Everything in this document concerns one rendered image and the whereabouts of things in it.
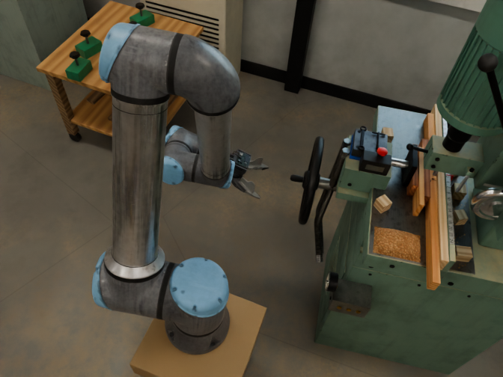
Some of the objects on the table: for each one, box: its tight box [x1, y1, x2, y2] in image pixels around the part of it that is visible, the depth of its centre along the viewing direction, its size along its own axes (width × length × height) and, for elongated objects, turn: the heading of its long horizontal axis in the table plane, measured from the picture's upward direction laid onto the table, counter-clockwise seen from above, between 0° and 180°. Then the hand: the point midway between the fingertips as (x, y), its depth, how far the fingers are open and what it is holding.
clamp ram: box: [391, 144, 418, 187], centre depth 133 cm, size 9×8×9 cm
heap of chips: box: [373, 226, 421, 263], centre depth 121 cm, size 8×12×3 cm
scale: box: [442, 117, 455, 245], centre depth 131 cm, size 50×1×1 cm, turn 165°
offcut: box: [374, 194, 392, 213], centre depth 128 cm, size 3×3×3 cm
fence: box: [442, 117, 456, 272], centre depth 133 cm, size 60×2×6 cm, turn 165°
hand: (263, 183), depth 158 cm, fingers open, 14 cm apart
